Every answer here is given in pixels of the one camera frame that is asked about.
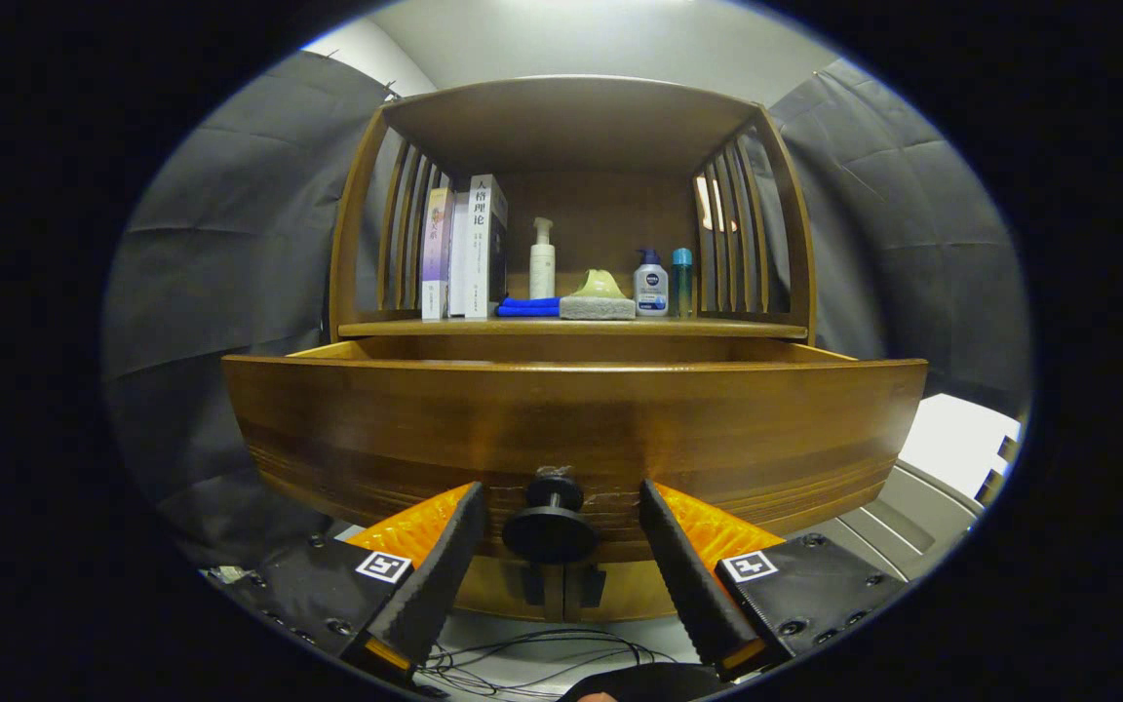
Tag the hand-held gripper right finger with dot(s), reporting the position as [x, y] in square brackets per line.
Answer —
[688, 585]

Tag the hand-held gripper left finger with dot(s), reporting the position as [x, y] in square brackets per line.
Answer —
[440, 575]

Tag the wooden cabinet door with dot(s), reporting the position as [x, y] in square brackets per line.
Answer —
[493, 590]
[635, 590]

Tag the wooden countertop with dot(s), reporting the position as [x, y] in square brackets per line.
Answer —
[698, 329]

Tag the brown wooden cabinet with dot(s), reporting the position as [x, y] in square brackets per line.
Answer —
[571, 127]

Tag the person's dark clothing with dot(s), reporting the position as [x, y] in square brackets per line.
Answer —
[649, 681]

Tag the grey ridged panel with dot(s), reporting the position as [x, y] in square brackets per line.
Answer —
[903, 531]

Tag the folded blue cloth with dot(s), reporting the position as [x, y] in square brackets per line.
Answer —
[527, 308]

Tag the white bottle with blue cap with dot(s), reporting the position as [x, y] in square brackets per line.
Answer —
[651, 292]

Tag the white table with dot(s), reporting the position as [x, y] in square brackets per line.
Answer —
[951, 439]

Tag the teal bottle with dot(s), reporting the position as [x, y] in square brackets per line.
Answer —
[681, 283]

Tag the thin white book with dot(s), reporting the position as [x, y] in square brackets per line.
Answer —
[459, 263]

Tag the thick white and black book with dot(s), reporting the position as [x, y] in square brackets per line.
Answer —
[477, 263]

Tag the white pump bottle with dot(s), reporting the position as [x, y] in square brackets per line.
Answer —
[542, 273]

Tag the pink and purple book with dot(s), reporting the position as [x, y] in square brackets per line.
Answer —
[436, 253]

